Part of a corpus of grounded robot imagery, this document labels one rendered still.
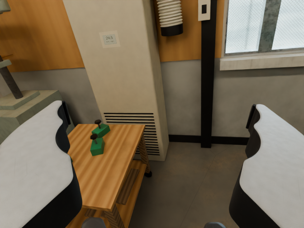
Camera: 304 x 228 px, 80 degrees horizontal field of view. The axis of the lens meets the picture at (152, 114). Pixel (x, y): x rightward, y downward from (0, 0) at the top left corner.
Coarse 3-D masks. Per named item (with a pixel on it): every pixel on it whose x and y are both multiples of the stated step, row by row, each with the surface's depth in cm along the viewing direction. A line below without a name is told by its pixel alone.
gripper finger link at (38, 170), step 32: (32, 128) 8; (64, 128) 9; (0, 160) 7; (32, 160) 7; (64, 160) 7; (0, 192) 5; (32, 192) 5; (64, 192) 6; (0, 224) 5; (32, 224) 5; (64, 224) 6
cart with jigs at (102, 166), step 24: (96, 120) 128; (72, 144) 127; (96, 144) 115; (120, 144) 120; (144, 144) 140; (96, 168) 104; (120, 168) 102; (144, 168) 145; (96, 192) 91; (120, 192) 127; (96, 216) 117; (120, 216) 115
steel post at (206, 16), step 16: (208, 0) 113; (208, 16) 118; (208, 32) 125; (208, 48) 131; (208, 64) 137; (208, 80) 143; (208, 96) 150; (208, 112) 158; (208, 128) 167; (208, 144) 177
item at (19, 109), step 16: (0, 0) 113; (0, 64) 140; (16, 96) 154; (32, 96) 161; (48, 96) 163; (0, 112) 147; (16, 112) 143; (32, 112) 148; (0, 128) 148; (16, 128) 143
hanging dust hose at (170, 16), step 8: (160, 0) 113; (168, 0) 111; (176, 0) 113; (160, 8) 116; (168, 8) 113; (176, 8) 114; (168, 16) 116; (176, 16) 117; (168, 24) 119; (176, 24) 118; (168, 32) 120; (176, 32) 120
